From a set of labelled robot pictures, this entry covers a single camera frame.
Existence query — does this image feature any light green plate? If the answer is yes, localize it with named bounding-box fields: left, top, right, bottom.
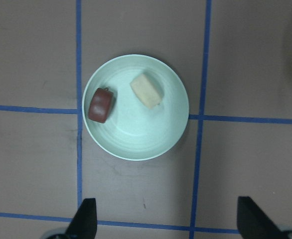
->
left=82, top=54, right=189, bottom=161

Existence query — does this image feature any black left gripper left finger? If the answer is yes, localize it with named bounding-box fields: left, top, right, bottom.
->
left=65, top=198, right=97, bottom=239

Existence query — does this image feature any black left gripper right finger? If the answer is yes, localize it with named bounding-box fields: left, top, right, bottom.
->
left=237, top=196, right=281, bottom=239

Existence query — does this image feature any brown bun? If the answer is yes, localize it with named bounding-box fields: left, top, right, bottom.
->
left=88, top=88, right=114, bottom=123

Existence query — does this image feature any white bun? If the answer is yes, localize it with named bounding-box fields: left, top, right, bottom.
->
left=130, top=74, right=162, bottom=109

